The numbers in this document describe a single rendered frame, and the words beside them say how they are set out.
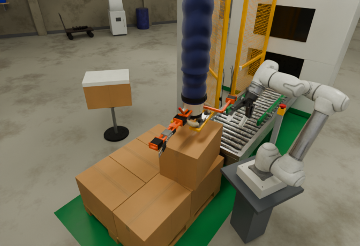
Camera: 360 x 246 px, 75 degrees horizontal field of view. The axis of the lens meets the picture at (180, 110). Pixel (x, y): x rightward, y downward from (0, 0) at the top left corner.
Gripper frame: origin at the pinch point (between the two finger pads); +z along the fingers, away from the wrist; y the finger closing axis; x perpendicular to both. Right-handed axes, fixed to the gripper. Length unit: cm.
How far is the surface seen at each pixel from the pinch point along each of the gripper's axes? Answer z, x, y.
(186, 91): 3, -64, -8
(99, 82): 58, -211, 4
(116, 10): -69, -831, -173
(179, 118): 25, -54, -8
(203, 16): -50, -55, 20
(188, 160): 54, -41, -30
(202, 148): 41, -43, -40
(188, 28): -39, -61, 22
